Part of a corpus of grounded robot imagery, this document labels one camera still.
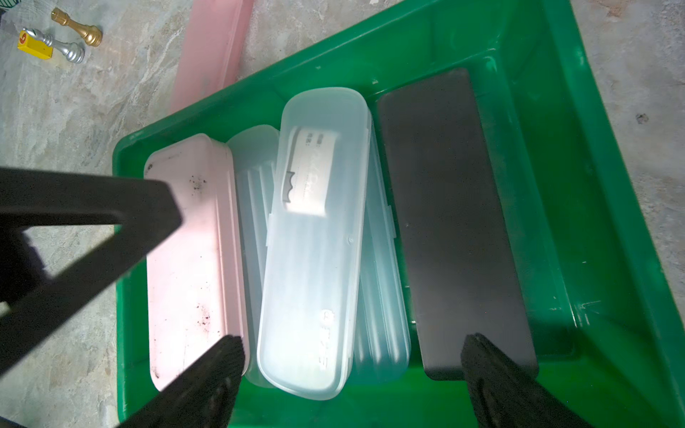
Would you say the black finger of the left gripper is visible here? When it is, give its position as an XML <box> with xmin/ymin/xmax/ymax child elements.
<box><xmin>1</xmin><ymin>168</ymin><xmax>182</xmax><ymax>373</ymax></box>

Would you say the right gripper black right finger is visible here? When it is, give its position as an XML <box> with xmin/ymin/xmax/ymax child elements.
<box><xmin>461</xmin><ymin>333</ymin><xmax>590</xmax><ymax>427</ymax></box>

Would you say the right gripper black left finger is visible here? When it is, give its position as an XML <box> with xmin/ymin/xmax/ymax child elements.
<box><xmin>121</xmin><ymin>335</ymin><xmax>245</xmax><ymax>427</ymax></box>

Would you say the pink opaque pencil case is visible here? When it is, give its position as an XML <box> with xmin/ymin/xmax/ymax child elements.
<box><xmin>144</xmin><ymin>134</ymin><xmax>250</xmax><ymax>391</ymax></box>

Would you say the black pencil case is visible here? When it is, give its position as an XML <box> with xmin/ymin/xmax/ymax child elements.
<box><xmin>376</xmin><ymin>68</ymin><xmax>539</xmax><ymax>381</ymax></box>

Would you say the green plastic storage tray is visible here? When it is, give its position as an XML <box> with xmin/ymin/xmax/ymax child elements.
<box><xmin>112</xmin><ymin>1</ymin><xmax>684</xmax><ymax>427</ymax></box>

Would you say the clear frosted pencil case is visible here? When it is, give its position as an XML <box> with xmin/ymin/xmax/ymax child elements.
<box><xmin>228</xmin><ymin>125</ymin><xmax>279</xmax><ymax>388</ymax></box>

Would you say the light teal pencil case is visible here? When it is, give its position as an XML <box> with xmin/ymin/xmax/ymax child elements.
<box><xmin>348</xmin><ymin>141</ymin><xmax>411</xmax><ymax>385</ymax></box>

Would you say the translucent pink pencil case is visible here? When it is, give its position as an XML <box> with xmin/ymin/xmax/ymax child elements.
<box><xmin>169</xmin><ymin>0</ymin><xmax>253</xmax><ymax>114</ymax></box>

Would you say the silver metal bolt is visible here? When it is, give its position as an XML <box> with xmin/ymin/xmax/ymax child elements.
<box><xmin>23</xmin><ymin>28</ymin><xmax>86</xmax><ymax>64</ymax></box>

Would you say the brass metal fitting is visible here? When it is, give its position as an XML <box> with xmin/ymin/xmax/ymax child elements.
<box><xmin>51</xmin><ymin>7</ymin><xmax>103</xmax><ymax>47</ymax></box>

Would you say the yellow small cube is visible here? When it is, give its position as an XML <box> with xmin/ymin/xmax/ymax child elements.
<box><xmin>17</xmin><ymin>30</ymin><xmax>54</xmax><ymax>60</ymax></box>

